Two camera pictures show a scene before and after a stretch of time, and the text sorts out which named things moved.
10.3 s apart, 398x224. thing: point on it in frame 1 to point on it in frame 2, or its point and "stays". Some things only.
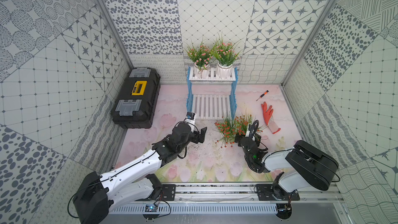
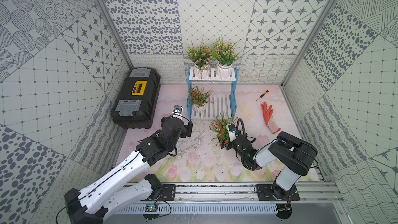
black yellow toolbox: [135, 105] stays
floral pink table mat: [209, 161] stays
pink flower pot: [200, 57] stays
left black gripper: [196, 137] to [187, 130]
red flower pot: [241, 124] to [218, 126]
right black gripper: [240, 138] to [229, 143]
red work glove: [269, 119] stays
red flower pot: [228, 128] to [197, 98]
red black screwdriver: [265, 93] stays
